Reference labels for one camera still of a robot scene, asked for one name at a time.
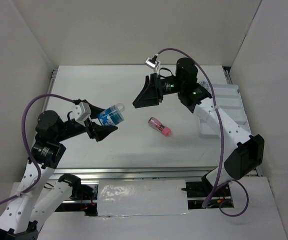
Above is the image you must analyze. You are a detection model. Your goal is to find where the blue slime jar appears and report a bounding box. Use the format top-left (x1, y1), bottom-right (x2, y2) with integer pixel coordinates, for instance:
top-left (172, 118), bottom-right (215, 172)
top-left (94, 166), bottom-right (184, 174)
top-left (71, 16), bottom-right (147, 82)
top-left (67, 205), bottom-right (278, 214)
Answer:
top-left (198, 80), bottom-right (210, 92)
top-left (98, 103), bottom-right (125, 126)

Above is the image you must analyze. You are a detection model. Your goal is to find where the pink capped tube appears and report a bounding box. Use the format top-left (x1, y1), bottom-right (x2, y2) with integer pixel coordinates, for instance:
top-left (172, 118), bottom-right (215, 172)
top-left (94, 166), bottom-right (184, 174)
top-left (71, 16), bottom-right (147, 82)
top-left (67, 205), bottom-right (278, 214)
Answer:
top-left (148, 117), bottom-right (172, 137)

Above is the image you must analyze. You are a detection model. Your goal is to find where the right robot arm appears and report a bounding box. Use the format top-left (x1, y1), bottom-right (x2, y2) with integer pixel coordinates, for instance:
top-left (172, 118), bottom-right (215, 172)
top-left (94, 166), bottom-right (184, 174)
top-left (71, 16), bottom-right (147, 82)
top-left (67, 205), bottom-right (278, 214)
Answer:
top-left (133, 56), bottom-right (264, 208)

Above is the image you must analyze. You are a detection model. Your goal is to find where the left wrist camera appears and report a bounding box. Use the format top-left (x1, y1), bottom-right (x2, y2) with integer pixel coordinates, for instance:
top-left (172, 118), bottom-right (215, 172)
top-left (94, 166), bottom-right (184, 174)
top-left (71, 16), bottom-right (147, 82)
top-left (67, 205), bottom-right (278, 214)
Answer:
top-left (72, 102), bottom-right (91, 124)

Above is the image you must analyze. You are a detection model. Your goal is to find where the white compartment tray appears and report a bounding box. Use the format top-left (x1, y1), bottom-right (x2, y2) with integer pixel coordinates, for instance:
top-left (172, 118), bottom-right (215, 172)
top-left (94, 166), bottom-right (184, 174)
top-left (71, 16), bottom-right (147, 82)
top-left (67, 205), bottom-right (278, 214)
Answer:
top-left (199, 84), bottom-right (251, 139)

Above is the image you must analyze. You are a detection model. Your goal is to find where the white foil sheet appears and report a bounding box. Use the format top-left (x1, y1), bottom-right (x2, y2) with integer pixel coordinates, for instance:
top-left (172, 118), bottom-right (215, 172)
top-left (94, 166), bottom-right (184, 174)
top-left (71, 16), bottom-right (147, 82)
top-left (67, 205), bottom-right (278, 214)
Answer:
top-left (97, 179), bottom-right (189, 217)

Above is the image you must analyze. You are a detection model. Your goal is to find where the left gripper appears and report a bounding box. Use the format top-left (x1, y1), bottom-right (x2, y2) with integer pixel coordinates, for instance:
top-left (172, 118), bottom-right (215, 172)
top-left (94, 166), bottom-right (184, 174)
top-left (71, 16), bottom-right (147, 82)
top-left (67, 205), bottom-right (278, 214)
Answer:
top-left (55, 99), bottom-right (118, 142)

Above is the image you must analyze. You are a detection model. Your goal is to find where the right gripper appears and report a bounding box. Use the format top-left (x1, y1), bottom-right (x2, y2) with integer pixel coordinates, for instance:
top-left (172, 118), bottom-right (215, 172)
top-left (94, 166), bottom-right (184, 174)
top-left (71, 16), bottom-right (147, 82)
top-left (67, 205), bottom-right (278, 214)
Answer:
top-left (133, 72), bottom-right (184, 109)

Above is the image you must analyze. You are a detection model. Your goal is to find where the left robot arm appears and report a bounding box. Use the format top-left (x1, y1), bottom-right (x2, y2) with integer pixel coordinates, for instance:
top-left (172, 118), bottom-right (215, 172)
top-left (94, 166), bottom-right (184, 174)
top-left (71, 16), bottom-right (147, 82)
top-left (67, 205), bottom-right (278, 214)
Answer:
top-left (0, 100), bottom-right (117, 240)

